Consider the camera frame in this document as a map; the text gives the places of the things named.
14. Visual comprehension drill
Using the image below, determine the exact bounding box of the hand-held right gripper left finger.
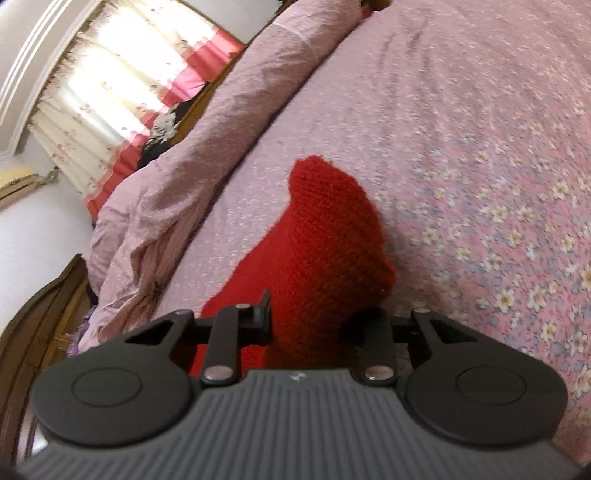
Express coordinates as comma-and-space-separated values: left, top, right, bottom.
124, 290, 273, 387

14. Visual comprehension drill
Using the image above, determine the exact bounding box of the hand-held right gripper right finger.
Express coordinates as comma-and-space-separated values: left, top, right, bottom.
344, 308, 469, 387

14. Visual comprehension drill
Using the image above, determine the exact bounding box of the red knitted sweater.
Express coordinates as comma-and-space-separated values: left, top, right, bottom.
187, 155, 398, 377

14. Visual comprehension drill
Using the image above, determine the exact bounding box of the black clothes pile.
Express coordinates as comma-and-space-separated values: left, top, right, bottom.
137, 98, 205, 168

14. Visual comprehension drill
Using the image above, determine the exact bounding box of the purple frilled cloth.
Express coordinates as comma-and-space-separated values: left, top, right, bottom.
66, 308, 99, 357

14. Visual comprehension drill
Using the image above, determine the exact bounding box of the pink rolled duvet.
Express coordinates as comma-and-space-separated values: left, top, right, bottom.
69, 0, 371, 357

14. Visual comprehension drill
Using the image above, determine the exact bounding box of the grey crumpled cloth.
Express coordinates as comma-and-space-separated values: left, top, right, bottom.
151, 113, 179, 140

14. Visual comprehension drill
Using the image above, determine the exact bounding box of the brown wooden bed end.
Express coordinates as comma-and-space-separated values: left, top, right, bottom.
0, 253, 95, 464

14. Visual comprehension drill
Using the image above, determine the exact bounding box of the pink floral bed sheet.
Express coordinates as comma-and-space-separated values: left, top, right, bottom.
152, 0, 591, 446

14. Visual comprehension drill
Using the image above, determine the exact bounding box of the floral curtain with pink hem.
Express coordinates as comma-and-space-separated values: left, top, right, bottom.
30, 0, 246, 219

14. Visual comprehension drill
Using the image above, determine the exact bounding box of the beige air conditioner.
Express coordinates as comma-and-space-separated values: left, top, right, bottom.
0, 166, 38, 200

